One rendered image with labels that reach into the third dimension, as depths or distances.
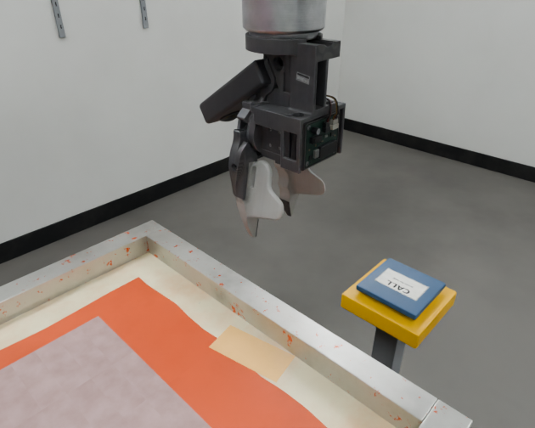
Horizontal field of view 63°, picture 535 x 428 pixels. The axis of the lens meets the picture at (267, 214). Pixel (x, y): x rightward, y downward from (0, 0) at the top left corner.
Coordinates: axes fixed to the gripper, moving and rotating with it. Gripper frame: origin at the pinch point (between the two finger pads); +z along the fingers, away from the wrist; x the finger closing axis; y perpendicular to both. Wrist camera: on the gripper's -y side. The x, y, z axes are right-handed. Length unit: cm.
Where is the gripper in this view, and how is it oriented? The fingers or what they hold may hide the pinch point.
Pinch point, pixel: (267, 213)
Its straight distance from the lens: 51.0
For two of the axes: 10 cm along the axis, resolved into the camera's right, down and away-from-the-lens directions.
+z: 0.0, 8.6, 5.0
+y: 7.4, 3.4, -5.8
